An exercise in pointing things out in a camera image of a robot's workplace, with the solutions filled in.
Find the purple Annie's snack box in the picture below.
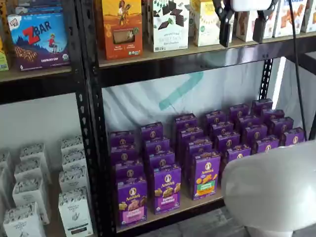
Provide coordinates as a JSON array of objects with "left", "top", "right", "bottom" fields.
[
  {"left": 114, "top": 160, "right": 144, "bottom": 183},
  {"left": 269, "top": 117, "right": 294, "bottom": 134},
  {"left": 251, "top": 98, "right": 274, "bottom": 113},
  {"left": 185, "top": 137, "right": 213, "bottom": 173},
  {"left": 228, "top": 104, "right": 250, "bottom": 119},
  {"left": 262, "top": 109, "right": 285, "bottom": 121},
  {"left": 144, "top": 138, "right": 171, "bottom": 155},
  {"left": 173, "top": 113, "right": 198, "bottom": 131},
  {"left": 210, "top": 121, "right": 235, "bottom": 136},
  {"left": 237, "top": 115, "right": 262, "bottom": 129},
  {"left": 110, "top": 145, "right": 139, "bottom": 165},
  {"left": 147, "top": 150, "right": 175, "bottom": 171},
  {"left": 140, "top": 122, "right": 164, "bottom": 143},
  {"left": 179, "top": 127, "right": 204, "bottom": 144},
  {"left": 109, "top": 130, "right": 136, "bottom": 149},
  {"left": 243, "top": 124, "right": 269, "bottom": 141},
  {"left": 216, "top": 132, "right": 241, "bottom": 150},
  {"left": 281, "top": 127, "right": 306, "bottom": 147},
  {"left": 204, "top": 110, "right": 227, "bottom": 125}
]

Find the purple Annie's box green patch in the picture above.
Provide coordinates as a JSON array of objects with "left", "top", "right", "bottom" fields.
[{"left": 192, "top": 152, "right": 221, "bottom": 200}]

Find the blue pretzel crackers box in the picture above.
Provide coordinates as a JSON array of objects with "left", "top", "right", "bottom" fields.
[{"left": 273, "top": 0, "right": 309, "bottom": 38}]

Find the white cracker box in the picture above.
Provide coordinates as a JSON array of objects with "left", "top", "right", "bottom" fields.
[{"left": 300, "top": 0, "right": 316, "bottom": 33}]

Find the blue Zbar box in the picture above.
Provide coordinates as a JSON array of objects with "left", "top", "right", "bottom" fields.
[
  {"left": 14, "top": 0, "right": 64, "bottom": 16},
  {"left": 7, "top": 13, "right": 71, "bottom": 72}
]

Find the black metal shelving unit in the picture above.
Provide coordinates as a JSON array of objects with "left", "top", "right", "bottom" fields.
[
  {"left": 0, "top": 0, "right": 86, "bottom": 237},
  {"left": 80, "top": 0, "right": 316, "bottom": 237}
]

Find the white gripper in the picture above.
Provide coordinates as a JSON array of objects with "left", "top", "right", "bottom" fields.
[{"left": 212, "top": 0, "right": 278, "bottom": 48}]

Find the yellow Bobo's box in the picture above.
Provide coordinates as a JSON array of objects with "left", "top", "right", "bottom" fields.
[{"left": 0, "top": 37, "right": 9, "bottom": 72}]

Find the purple Annie's chocolate bunny box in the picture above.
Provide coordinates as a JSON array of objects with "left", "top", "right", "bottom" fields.
[{"left": 254, "top": 137, "right": 280, "bottom": 154}]

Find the purple Annie's box pink patch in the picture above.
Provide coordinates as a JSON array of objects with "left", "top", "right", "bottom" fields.
[{"left": 117, "top": 176, "right": 148, "bottom": 228}]

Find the white backdrop sheet teal logo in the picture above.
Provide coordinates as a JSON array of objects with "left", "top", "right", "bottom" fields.
[{"left": 102, "top": 58, "right": 316, "bottom": 149}]

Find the orange Revival snack box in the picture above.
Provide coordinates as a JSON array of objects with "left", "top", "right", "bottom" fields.
[{"left": 101, "top": 0, "right": 143, "bottom": 61}]

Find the cheddar pretzel crackers box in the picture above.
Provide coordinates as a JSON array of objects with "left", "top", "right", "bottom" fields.
[{"left": 262, "top": 9, "right": 279, "bottom": 40}]

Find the Simple Mills chocolate thins box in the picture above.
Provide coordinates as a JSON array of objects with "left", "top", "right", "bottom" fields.
[{"left": 152, "top": 0, "right": 190, "bottom": 53}]

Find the purple Annie's box yellow patch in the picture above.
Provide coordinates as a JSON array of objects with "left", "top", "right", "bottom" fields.
[{"left": 225, "top": 145, "right": 252, "bottom": 165}]

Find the purple Annie's box violet patch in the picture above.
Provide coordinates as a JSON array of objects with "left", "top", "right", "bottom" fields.
[{"left": 153, "top": 164, "right": 182, "bottom": 215}]

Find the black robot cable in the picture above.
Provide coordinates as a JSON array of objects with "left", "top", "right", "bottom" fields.
[{"left": 288, "top": 0, "right": 308, "bottom": 143}]

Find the Simple Mills yellow bars box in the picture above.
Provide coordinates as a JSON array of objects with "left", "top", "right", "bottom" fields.
[{"left": 191, "top": 0, "right": 222, "bottom": 47}]

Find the white patterned pantry box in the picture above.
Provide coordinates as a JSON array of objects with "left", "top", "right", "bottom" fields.
[
  {"left": 19, "top": 143, "right": 47, "bottom": 162},
  {"left": 59, "top": 167, "right": 89, "bottom": 195},
  {"left": 0, "top": 167, "right": 15, "bottom": 210},
  {"left": 14, "top": 158, "right": 51, "bottom": 185},
  {"left": 2, "top": 202, "right": 46, "bottom": 237},
  {"left": 0, "top": 148, "right": 12, "bottom": 173},
  {"left": 61, "top": 135, "right": 83, "bottom": 152},
  {"left": 12, "top": 177, "right": 51, "bottom": 224},
  {"left": 61, "top": 149, "right": 87, "bottom": 172},
  {"left": 58, "top": 187, "right": 93, "bottom": 237}
]

